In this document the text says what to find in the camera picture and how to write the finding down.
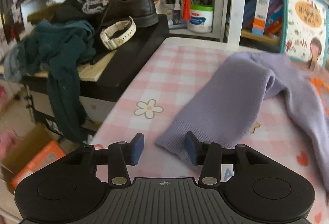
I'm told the black box platform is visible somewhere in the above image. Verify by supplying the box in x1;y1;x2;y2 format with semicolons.
20;14;170;103

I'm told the white wristwatch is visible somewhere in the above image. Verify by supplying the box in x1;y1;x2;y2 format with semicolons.
100;17;137;51

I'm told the brown leather shoe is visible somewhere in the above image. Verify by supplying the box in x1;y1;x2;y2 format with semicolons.
100;0;158;28

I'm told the white orange carton box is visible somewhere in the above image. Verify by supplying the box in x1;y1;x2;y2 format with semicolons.
251;0;270;36

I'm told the teal children's picture book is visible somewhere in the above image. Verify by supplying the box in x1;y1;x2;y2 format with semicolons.
280;0;328;67

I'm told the purple and pink sweater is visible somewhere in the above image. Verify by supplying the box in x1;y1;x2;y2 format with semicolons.
156;52;328;183

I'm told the white green-lid jar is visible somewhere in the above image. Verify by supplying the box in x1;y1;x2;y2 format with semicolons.
187;4;214;33

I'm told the dark green garment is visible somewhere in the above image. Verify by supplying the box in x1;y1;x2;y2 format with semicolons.
17;20;95;143

